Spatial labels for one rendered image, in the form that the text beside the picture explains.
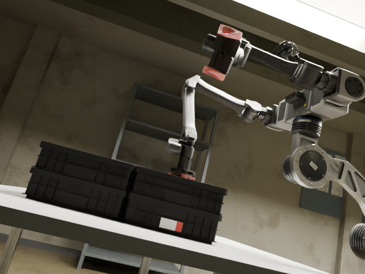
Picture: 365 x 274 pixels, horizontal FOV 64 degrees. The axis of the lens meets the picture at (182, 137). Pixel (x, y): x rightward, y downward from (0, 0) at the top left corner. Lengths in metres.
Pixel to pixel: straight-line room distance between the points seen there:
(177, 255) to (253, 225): 3.79
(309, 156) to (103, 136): 3.16
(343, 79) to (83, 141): 3.39
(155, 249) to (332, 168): 0.97
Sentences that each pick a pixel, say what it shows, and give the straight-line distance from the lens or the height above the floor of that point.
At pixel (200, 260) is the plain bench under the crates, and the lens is 0.84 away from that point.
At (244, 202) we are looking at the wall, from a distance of 4.50.
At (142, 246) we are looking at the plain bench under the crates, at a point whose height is 0.68.
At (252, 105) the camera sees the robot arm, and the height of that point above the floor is 1.45.
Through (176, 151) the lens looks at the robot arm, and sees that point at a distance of 1.29.
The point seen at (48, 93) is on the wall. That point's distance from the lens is 4.39.
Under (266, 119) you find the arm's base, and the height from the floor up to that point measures 1.41.
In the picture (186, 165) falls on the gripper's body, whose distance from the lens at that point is 1.29.
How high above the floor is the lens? 0.78
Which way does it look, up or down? 15 degrees up
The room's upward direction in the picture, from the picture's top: 14 degrees clockwise
